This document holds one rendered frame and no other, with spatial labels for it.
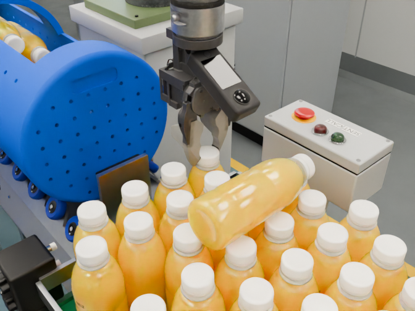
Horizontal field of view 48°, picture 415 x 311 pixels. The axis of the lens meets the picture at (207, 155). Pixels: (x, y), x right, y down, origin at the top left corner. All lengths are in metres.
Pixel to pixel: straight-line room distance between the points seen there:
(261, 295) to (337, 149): 0.32
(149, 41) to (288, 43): 1.39
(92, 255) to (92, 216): 0.07
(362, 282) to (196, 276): 0.19
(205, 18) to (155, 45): 0.46
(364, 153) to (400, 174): 1.95
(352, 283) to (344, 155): 0.26
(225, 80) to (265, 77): 1.87
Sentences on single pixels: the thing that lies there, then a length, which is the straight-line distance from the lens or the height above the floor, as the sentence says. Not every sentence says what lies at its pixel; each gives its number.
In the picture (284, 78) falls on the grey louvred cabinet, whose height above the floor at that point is 0.48.
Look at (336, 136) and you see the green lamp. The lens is 0.79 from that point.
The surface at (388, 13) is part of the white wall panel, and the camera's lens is 3.52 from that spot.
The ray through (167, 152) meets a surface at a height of 0.82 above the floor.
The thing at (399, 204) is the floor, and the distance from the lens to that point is 2.52.
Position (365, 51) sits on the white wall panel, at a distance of 3.66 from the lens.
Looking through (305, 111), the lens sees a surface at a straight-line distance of 0.85.
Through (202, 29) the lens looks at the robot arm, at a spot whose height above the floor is 1.30.
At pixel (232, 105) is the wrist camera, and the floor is 1.22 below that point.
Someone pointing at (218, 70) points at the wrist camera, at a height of 1.25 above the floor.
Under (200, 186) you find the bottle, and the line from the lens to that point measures 0.76.
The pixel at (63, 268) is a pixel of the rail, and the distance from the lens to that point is 0.76.
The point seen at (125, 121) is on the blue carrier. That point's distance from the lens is 0.85.
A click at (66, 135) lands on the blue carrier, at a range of 0.80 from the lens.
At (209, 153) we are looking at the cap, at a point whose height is 1.09.
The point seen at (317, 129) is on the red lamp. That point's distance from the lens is 0.81.
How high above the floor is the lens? 1.52
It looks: 35 degrees down
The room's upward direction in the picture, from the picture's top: straight up
